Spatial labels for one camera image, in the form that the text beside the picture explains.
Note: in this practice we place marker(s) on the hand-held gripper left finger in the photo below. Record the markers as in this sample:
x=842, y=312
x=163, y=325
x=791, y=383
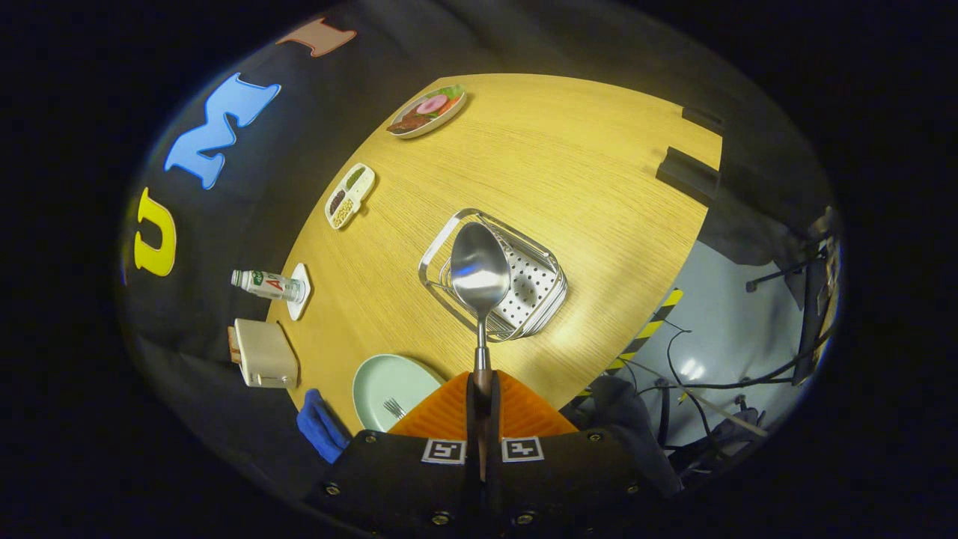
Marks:
x=473, y=419

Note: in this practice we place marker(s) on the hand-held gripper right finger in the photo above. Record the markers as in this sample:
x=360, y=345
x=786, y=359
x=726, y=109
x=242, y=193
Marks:
x=492, y=419

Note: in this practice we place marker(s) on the light green plate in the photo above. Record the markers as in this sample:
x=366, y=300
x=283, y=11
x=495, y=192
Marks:
x=382, y=378

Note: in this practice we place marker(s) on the blue cloth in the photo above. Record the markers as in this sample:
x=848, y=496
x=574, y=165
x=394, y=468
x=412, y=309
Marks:
x=322, y=430

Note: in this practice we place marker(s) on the yellow black hazard tape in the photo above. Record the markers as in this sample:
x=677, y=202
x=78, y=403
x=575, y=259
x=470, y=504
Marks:
x=651, y=326

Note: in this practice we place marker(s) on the white toaster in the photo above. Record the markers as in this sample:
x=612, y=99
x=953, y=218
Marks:
x=266, y=353

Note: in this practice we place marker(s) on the white coaster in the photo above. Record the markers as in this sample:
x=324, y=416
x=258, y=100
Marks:
x=301, y=277

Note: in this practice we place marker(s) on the small white drink bottle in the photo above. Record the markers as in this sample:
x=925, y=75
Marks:
x=269, y=285

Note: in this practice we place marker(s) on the brown toast slice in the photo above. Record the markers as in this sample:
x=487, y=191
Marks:
x=234, y=346

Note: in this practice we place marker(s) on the white sectioned bean dish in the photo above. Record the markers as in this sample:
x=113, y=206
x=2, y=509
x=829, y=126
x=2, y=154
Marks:
x=346, y=198

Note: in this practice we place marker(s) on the white plate with food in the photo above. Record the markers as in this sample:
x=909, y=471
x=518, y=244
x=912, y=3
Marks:
x=425, y=112

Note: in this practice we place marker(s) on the large black table bracket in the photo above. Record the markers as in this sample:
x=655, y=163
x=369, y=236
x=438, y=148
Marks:
x=687, y=176

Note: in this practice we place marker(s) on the small black table bracket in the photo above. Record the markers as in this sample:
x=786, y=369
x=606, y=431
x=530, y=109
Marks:
x=702, y=120

